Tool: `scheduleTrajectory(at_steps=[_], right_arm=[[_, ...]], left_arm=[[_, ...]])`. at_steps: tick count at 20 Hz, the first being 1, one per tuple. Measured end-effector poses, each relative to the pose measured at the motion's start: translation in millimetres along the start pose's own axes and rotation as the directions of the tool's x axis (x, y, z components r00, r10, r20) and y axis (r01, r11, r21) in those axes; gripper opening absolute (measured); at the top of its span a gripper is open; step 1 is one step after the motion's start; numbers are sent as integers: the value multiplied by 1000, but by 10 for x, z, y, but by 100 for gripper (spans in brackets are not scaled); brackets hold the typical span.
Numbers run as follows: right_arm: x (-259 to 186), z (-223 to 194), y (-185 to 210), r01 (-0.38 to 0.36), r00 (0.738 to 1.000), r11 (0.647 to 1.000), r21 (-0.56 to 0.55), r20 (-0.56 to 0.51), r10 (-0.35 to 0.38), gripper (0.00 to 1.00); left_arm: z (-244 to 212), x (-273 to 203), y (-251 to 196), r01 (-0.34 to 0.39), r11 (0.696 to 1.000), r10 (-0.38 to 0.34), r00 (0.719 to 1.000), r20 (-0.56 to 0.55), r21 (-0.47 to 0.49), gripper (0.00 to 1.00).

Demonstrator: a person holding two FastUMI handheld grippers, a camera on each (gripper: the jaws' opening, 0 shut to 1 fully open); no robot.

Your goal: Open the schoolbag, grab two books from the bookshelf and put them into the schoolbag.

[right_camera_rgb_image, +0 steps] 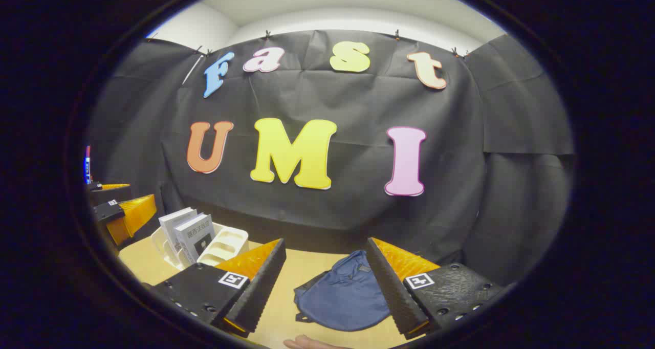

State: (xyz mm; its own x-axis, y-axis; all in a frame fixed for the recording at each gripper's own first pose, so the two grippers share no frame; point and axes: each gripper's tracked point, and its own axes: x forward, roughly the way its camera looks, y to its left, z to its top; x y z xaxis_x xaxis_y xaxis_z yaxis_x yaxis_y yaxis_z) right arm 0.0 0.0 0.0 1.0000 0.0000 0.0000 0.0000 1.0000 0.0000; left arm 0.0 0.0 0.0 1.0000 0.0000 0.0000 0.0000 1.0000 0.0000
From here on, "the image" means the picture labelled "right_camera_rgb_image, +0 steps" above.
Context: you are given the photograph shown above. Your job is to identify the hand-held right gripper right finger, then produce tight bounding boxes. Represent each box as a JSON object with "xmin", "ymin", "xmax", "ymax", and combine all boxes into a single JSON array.
[{"xmin": 365, "ymin": 236, "xmax": 506, "ymax": 340}]

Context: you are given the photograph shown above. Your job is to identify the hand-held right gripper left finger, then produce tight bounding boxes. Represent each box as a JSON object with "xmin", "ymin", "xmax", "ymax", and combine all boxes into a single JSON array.
[{"xmin": 152, "ymin": 238, "xmax": 288, "ymax": 338}]

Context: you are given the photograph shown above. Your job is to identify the white covered book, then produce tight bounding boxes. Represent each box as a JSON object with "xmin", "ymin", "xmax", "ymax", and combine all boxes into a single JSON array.
[
  {"xmin": 174, "ymin": 213, "xmax": 215, "ymax": 265},
  {"xmin": 159, "ymin": 207, "xmax": 198, "ymax": 252}
]

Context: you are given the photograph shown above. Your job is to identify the blue schoolbag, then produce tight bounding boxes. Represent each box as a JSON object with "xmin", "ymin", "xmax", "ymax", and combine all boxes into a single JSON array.
[{"xmin": 294, "ymin": 250, "xmax": 392, "ymax": 332}]

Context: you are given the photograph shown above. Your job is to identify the white plastic bookshelf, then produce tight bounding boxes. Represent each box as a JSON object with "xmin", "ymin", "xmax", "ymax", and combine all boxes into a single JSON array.
[{"xmin": 151, "ymin": 221, "xmax": 250, "ymax": 271}]

